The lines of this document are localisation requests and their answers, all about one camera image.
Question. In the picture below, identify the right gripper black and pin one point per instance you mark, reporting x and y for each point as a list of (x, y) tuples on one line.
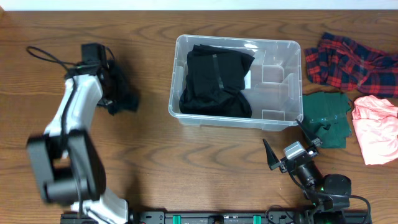
[(273, 161)]

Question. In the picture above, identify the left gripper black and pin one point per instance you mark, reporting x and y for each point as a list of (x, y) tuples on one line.
[(106, 99)]

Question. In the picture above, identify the black cloth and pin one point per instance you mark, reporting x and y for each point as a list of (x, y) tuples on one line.
[(213, 69), (124, 99)]

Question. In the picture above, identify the large black garment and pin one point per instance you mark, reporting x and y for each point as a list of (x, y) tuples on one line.
[(222, 102)]

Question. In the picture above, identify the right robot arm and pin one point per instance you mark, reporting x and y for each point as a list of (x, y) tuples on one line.
[(328, 193)]

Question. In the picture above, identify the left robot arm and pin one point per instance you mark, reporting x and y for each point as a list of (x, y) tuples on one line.
[(67, 168)]

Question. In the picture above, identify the dark green folded cloth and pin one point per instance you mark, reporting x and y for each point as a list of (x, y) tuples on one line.
[(325, 114)]

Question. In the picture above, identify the clear plastic storage bin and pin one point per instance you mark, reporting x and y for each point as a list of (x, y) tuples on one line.
[(275, 95)]

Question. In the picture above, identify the white label in bin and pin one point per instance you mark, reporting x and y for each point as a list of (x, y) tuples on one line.
[(247, 80)]

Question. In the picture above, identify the pink crumpled garment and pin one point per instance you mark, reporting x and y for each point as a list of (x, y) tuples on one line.
[(375, 126)]

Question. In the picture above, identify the red plaid flannel shirt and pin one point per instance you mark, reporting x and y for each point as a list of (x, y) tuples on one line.
[(347, 65)]

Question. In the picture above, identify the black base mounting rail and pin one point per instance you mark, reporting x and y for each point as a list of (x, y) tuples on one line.
[(249, 218)]

